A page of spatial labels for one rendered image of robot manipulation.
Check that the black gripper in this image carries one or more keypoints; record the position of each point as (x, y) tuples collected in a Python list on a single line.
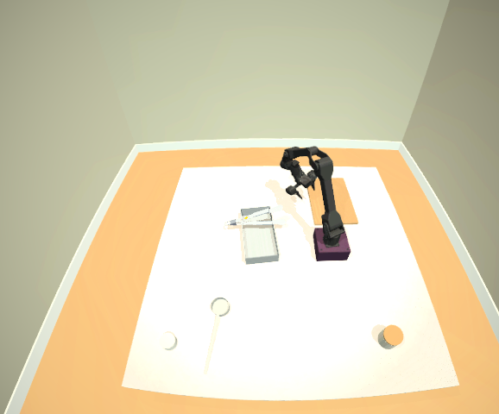
[(291, 190)]

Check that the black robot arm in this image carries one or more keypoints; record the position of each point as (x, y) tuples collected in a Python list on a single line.
[(333, 226)]

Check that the light brown wooden board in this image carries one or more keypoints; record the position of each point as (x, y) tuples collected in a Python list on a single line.
[(344, 205)]

